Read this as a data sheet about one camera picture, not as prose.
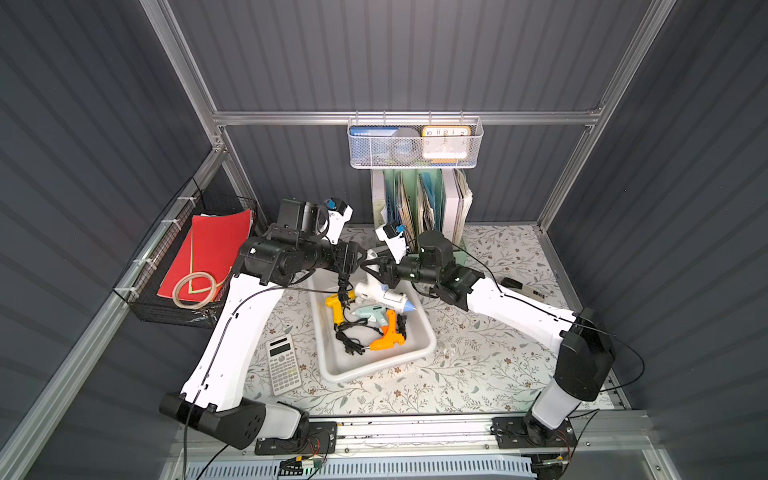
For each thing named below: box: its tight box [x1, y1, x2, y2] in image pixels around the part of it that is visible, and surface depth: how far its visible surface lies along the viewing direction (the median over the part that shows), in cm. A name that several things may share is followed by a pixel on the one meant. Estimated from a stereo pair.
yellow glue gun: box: [325, 290, 356, 326], surface depth 95 cm
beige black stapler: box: [500, 277, 548, 303], surface depth 100 cm
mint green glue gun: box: [351, 305, 388, 327], surface depth 94 cm
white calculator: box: [265, 333, 302, 396], surface depth 86 cm
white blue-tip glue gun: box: [354, 272, 417, 313], surface depth 75 cm
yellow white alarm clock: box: [421, 125, 472, 164], surface depth 90 cm
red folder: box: [157, 209, 253, 301], surface depth 74 cm
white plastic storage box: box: [308, 270, 437, 383], surface depth 84 cm
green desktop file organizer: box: [371, 168, 473, 266], surface depth 100 cm
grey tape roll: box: [390, 127, 423, 165], surface depth 89 cm
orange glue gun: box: [369, 309, 406, 351], surface depth 87 cm
